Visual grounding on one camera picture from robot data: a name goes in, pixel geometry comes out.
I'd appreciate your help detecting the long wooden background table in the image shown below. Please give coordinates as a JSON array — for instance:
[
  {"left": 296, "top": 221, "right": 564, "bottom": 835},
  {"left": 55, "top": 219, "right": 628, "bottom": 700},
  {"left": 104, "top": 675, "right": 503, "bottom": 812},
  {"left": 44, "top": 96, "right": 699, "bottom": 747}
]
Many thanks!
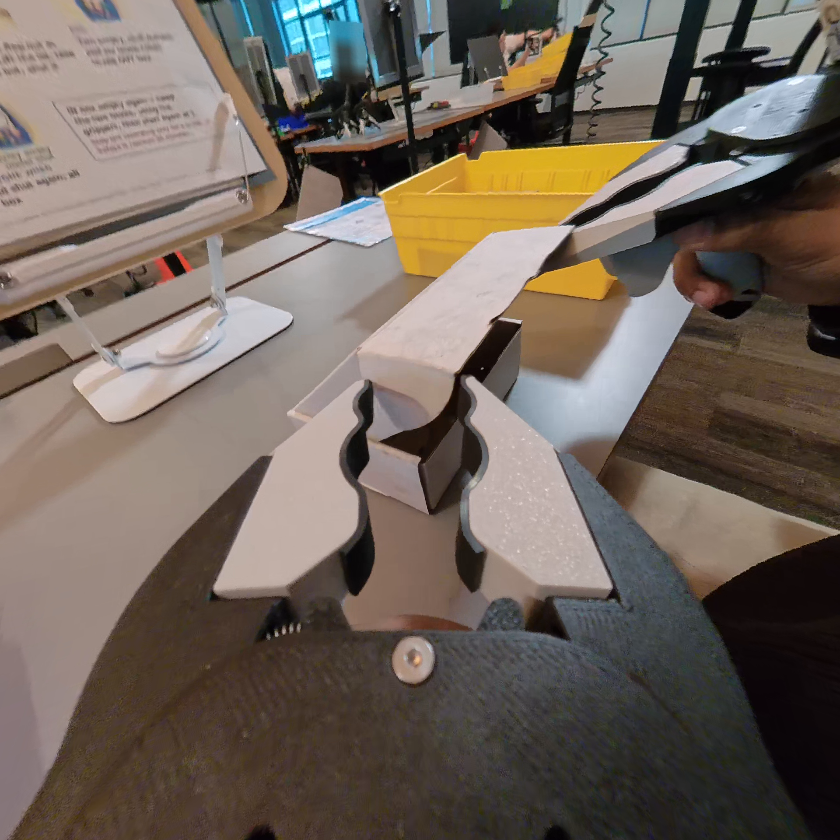
[{"left": 294, "top": 56, "right": 614, "bottom": 194}]

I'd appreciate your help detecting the black table frame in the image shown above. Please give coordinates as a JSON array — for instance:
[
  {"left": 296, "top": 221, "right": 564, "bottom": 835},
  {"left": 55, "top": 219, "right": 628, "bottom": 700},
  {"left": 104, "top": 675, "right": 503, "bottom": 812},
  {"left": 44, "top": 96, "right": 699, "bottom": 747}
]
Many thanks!
[{"left": 648, "top": 0, "right": 713, "bottom": 140}]

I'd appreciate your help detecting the person's dark clothing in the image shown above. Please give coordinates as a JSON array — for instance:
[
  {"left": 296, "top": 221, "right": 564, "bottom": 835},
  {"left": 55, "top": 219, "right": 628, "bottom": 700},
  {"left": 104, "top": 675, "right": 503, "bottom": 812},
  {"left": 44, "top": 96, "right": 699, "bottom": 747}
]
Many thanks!
[{"left": 701, "top": 535, "right": 840, "bottom": 840}]

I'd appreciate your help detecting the yellow plastic bin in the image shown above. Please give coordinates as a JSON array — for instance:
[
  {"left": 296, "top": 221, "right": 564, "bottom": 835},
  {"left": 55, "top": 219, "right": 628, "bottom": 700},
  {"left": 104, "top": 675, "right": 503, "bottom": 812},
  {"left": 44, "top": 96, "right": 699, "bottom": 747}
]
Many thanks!
[{"left": 378, "top": 140, "right": 665, "bottom": 301}]

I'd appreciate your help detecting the black mesh office chair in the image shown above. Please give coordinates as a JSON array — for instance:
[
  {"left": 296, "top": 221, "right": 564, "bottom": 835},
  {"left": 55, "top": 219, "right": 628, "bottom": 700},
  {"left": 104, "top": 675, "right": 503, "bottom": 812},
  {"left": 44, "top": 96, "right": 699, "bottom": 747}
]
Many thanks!
[{"left": 515, "top": 25, "right": 593, "bottom": 147}]

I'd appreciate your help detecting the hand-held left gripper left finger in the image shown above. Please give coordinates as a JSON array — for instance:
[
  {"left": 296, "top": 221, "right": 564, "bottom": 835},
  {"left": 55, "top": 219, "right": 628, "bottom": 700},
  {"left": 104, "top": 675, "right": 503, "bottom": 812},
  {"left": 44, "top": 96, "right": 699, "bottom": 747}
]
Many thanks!
[{"left": 213, "top": 379, "right": 376, "bottom": 599}]

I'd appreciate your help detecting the blue and white paper sheet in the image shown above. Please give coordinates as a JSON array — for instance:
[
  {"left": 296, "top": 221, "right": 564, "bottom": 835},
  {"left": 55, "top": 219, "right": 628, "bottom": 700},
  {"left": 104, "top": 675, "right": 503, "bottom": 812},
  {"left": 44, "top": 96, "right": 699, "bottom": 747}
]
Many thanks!
[{"left": 283, "top": 196, "right": 395, "bottom": 248}]

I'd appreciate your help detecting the grey desk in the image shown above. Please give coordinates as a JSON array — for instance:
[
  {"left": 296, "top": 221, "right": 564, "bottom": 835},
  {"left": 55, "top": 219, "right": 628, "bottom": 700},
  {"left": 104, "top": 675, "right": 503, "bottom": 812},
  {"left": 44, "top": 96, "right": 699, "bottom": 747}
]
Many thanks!
[{"left": 0, "top": 213, "right": 697, "bottom": 840}]

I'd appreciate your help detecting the instruction sign on stand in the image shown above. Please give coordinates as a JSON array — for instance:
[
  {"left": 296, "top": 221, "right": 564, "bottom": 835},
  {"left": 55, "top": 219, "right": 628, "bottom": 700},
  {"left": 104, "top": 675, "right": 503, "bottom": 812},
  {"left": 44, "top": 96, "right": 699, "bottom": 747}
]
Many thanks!
[{"left": 0, "top": 0, "right": 294, "bottom": 425}]

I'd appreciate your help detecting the grey computer monitor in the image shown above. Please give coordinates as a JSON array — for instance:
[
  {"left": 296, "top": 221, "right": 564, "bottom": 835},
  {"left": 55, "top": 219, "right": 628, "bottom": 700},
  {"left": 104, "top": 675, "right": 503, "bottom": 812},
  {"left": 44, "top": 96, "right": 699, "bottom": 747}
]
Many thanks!
[{"left": 356, "top": 0, "right": 422, "bottom": 88}]

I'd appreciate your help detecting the row of yellow bins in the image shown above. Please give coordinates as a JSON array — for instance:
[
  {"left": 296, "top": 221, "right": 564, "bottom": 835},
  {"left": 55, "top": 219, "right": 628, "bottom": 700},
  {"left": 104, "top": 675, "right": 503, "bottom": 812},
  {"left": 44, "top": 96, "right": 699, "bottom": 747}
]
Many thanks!
[{"left": 500, "top": 31, "right": 573, "bottom": 91}]

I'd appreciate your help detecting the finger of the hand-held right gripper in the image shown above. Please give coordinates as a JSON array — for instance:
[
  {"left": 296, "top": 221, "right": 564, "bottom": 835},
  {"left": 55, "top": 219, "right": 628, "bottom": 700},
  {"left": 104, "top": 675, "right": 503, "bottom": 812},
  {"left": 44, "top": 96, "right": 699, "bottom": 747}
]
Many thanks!
[
  {"left": 543, "top": 161, "right": 750, "bottom": 273},
  {"left": 563, "top": 143, "right": 698, "bottom": 227}
]

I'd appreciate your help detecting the white cardboard box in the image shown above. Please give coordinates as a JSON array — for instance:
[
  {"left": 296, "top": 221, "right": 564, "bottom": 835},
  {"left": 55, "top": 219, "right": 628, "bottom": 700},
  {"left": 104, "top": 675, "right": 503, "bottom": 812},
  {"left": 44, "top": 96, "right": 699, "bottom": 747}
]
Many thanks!
[{"left": 287, "top": 225, "right": 578, "bottom": 517}]

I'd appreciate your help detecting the person's right hand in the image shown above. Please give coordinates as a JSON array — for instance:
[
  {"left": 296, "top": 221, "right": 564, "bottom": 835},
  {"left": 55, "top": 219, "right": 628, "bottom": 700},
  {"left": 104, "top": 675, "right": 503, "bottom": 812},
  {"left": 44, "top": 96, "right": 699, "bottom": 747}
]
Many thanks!
[{"left": 672, "top": 164, "right": 840, "bottom": 311}]

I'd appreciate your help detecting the black coiled cable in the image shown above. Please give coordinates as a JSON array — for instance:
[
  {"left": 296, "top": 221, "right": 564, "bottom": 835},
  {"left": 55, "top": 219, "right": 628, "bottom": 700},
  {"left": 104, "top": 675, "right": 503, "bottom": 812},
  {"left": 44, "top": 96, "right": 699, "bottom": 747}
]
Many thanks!
[{"left": 586, "top": 0, "right": 616, "bottom": 140}]

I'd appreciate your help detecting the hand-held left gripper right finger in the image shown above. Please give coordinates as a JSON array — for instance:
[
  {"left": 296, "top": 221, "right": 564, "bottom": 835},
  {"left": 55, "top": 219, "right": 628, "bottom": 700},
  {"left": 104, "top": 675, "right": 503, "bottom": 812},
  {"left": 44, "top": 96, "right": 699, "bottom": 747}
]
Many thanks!
[{"left": 455, "top": 375, "right": 616, "bottom": 601}]

